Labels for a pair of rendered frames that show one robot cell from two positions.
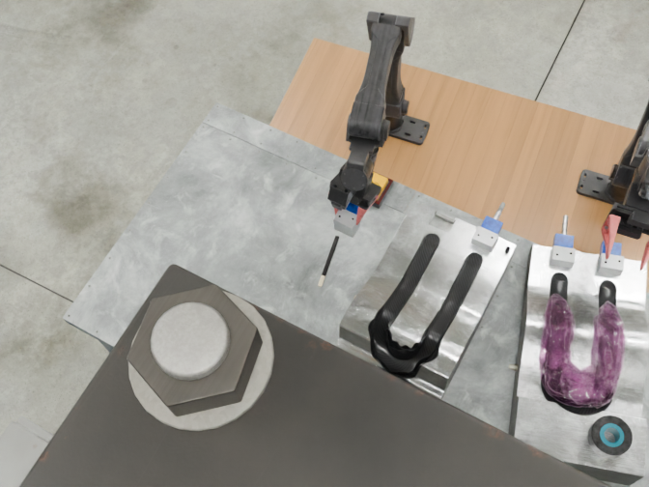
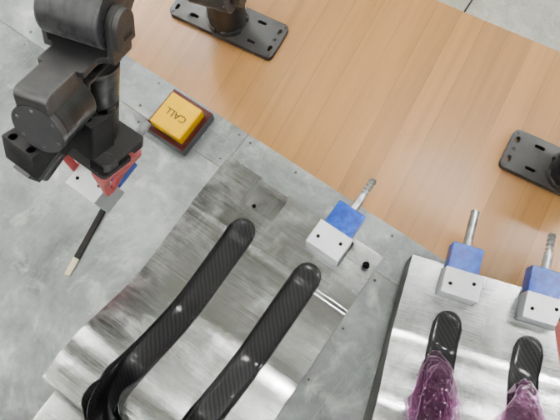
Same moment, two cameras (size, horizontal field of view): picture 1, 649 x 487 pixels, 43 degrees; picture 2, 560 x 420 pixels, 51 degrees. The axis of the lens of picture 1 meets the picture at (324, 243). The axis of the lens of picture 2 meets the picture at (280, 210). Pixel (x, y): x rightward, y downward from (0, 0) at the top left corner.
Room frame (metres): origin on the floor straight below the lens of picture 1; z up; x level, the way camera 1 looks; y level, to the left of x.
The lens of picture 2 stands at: (0.61, -0.33, 1.66)
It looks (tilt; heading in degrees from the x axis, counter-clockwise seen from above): 73 degrees down; 7
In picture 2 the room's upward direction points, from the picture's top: 8 degrees counter-clockwise
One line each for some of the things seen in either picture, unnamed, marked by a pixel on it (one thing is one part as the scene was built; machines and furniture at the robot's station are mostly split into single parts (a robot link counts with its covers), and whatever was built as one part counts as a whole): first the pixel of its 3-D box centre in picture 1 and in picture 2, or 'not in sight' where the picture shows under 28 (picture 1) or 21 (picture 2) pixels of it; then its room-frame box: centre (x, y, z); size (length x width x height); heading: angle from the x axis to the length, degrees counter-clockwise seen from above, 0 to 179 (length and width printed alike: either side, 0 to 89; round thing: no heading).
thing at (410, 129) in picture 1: (390, 115); (226, 8); (1.20, -0.21, 0.84); 0.20 x 0.07 x 0.08; 61
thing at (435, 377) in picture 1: (416, 313); (196, 357); (0.64, -0.19, 0.87); 0.50 x 0.26 x 0.14; 144
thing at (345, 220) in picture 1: (356, 206); (117, 159); (0.90, -0.09, 0.94); 0.13 x 0.05 x 0.05; 144
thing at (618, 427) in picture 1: (609, 437); not in sight; (0.30, -0.52, 0.93); 0.08 x 0.08 x 0.04
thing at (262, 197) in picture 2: (441, 224); (267, 202); (0.85, -0.28, 0.87); 0.05 x 0.05 x 0.04; 54
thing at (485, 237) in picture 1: (492, 224); (347, 217); (0.83, -0.39, 0.89); 0.13 x 0.05 x 0.05; 144
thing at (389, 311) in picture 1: (425, 301); (202, 351); (0.65, -0.20, 0.92); 0.35 x 0.16 x 0.09; 144
